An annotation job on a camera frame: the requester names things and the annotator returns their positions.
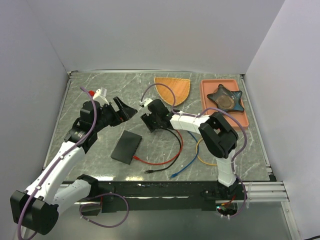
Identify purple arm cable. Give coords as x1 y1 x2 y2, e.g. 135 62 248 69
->
17 86 130 240
141 83 250 221

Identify yellow ethernet cable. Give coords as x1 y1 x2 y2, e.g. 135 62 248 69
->
195 137 218 167

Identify red ethernet cable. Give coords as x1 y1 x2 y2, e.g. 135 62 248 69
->
132 128 184 166

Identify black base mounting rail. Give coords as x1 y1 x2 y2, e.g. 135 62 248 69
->
75 180 247 213

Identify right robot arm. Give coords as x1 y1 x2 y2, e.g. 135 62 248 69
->
139 98 239 200

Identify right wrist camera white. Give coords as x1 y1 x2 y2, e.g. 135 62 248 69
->
139 98 153 108

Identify black network switch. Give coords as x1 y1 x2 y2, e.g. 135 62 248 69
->
110 130 142 165

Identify black ethernet cable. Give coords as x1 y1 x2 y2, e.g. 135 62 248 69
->
144 127 182 175

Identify orange woven basket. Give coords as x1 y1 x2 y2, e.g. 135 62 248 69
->
154 77 191 106

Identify blue star-shaped dish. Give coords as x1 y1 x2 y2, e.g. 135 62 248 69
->
206 84 245 113

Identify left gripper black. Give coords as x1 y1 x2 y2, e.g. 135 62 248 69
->
93 96 137 132

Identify blue ethernet cable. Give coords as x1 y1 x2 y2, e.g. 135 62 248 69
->
169 131 200 179

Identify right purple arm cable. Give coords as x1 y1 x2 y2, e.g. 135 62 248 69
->
141 83 250 221

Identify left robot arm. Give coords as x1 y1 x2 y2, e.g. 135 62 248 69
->
10 97 138 235

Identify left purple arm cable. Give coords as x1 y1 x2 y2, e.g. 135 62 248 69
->
17 86 130 240

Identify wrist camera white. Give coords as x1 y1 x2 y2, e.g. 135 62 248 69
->
89 87 109 106
139 98 153 108

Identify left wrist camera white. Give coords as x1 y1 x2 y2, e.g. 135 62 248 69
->
89 87 109 106

